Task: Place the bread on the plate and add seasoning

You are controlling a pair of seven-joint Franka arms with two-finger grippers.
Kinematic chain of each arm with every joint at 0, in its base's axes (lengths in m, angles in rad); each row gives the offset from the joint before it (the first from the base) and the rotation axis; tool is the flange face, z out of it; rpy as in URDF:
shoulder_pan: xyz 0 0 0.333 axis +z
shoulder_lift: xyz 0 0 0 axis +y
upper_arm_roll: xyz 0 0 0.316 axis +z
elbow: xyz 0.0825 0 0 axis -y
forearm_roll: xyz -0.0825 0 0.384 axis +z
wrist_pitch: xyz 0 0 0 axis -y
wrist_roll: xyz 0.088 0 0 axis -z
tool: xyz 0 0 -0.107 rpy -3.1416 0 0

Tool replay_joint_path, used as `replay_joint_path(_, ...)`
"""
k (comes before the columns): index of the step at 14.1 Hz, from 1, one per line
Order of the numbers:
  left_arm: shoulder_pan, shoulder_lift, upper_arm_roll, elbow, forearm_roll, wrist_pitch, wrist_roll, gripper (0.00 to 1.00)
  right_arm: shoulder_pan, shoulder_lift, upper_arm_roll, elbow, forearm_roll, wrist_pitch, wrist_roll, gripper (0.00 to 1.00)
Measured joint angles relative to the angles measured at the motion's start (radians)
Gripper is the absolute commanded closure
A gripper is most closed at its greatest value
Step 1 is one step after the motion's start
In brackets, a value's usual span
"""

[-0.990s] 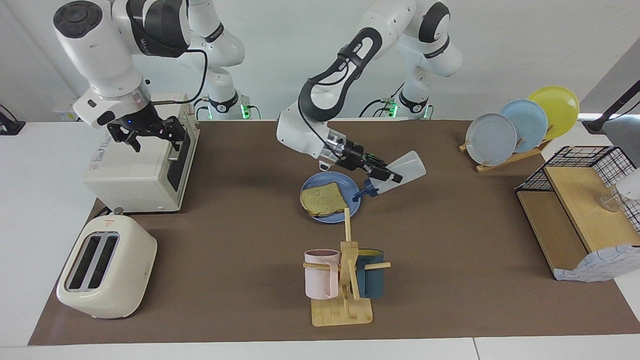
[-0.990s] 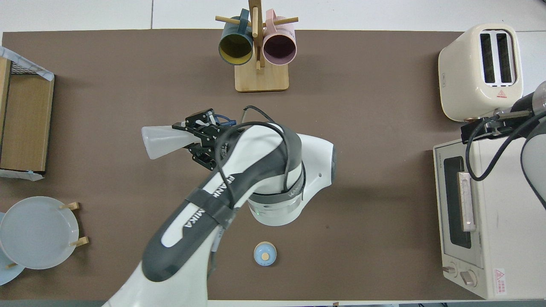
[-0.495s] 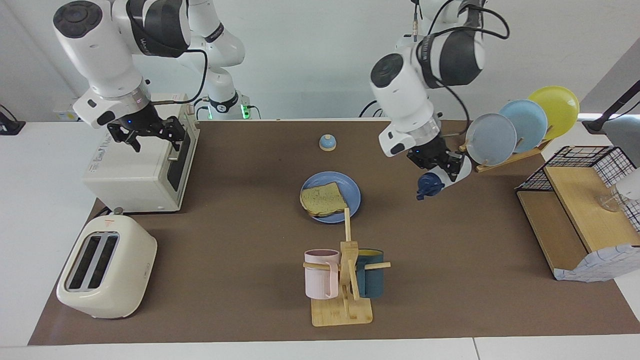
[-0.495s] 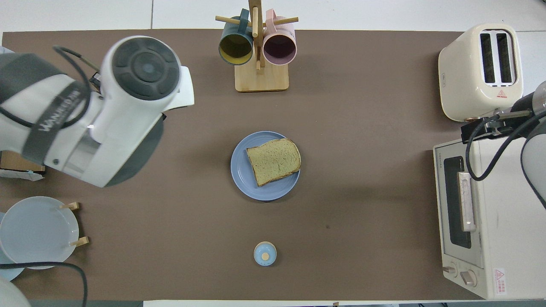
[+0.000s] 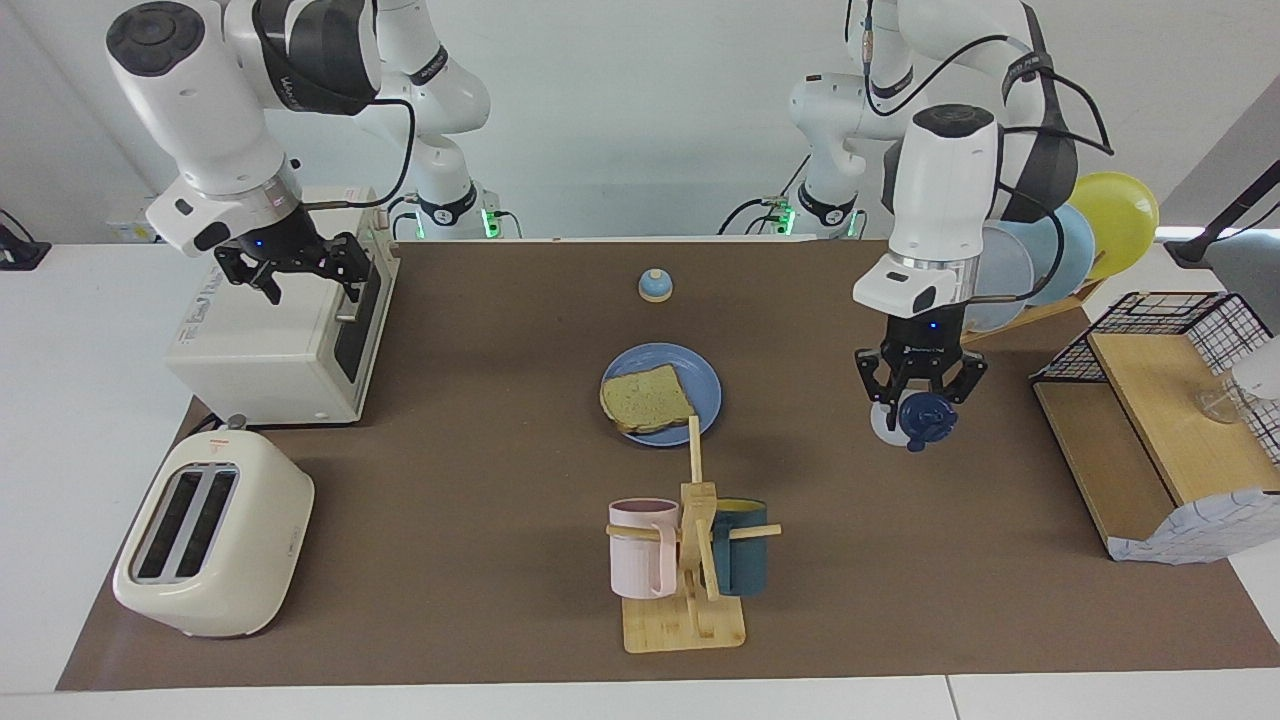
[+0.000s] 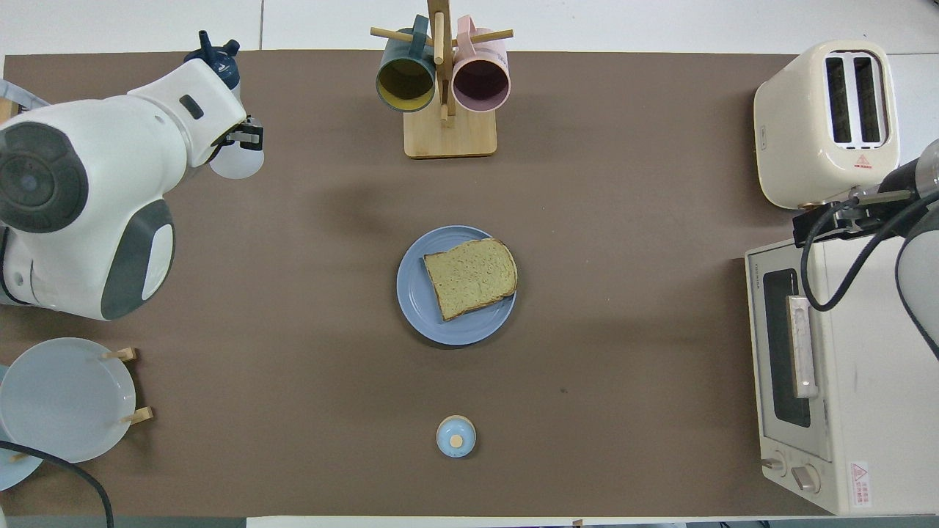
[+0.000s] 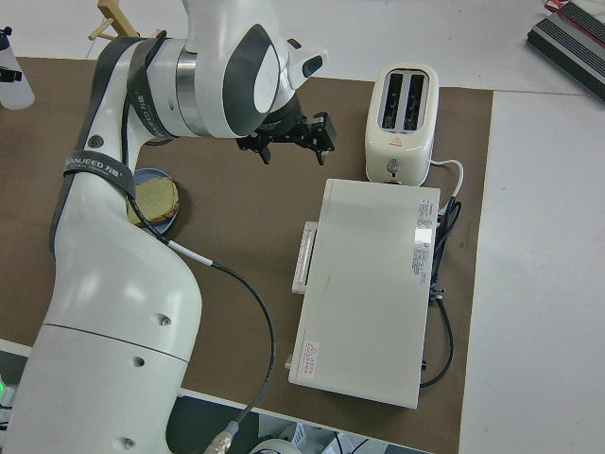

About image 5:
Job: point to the yellow plate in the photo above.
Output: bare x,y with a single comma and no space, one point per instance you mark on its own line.
1125,220

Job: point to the wooden shelf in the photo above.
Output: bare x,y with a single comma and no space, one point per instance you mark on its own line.
1160,410

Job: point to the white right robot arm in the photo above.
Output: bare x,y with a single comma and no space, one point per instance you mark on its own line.
200,110

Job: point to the white checkered cloth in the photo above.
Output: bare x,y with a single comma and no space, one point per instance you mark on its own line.
1200,530

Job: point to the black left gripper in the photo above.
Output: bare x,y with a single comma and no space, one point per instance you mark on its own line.
925,340

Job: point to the blue round plate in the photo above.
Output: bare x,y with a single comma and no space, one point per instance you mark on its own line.
700,385

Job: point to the toasted bread slice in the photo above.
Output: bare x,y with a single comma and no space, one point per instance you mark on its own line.
645,400

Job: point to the seasoning bottle navy cap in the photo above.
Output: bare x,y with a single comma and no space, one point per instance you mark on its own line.
928,420

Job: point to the clear glass cup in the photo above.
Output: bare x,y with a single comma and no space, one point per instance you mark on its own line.
1220,402

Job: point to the pale grey-blue plate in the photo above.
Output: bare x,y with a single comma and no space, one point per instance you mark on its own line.
1005,275

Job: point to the dark teal mug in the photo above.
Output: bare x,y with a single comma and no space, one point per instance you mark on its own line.
745,565

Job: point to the cream two-slot toaster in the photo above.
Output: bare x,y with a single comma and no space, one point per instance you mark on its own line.
260,540

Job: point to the pink mug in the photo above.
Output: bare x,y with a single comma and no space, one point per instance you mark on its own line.
640,560

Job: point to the wooden plate rack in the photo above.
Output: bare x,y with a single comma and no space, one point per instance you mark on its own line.
1040,312

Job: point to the wooden mug rack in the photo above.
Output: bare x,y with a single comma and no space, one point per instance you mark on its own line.
680,625

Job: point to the light blue plate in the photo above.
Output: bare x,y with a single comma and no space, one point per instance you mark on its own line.
1070,250

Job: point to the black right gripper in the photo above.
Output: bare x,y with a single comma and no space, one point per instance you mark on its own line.
285,245

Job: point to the white toaster oven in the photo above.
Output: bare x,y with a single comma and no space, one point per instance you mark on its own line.
270,350

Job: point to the black clamp base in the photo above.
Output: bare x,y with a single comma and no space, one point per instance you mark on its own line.
22,255

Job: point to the brown table mat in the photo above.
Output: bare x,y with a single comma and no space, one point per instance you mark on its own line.
480,500

